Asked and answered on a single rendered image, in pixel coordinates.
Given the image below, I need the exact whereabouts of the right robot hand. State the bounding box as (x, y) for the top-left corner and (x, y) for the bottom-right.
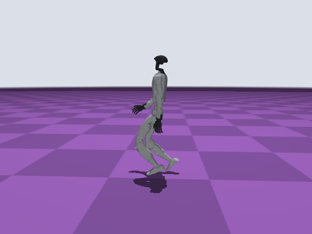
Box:
(132, 103), (146, 114)

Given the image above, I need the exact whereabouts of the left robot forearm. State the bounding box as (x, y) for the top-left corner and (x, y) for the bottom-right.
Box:
(155, 94), (163, 119)

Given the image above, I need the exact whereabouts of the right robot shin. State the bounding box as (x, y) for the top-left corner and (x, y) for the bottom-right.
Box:
(148, 143), (173, 162)

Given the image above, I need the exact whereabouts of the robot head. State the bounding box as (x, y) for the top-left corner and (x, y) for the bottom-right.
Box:
(154, 56), (168, 74)

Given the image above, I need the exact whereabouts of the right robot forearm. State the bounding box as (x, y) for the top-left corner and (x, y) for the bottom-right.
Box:
(144, 99), (155, 109)

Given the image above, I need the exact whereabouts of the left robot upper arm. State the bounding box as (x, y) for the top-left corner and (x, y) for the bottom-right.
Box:
(154, 74), (163, 100)

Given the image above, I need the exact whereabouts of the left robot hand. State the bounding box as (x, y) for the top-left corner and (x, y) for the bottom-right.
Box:
(153, 114), (163, 134)

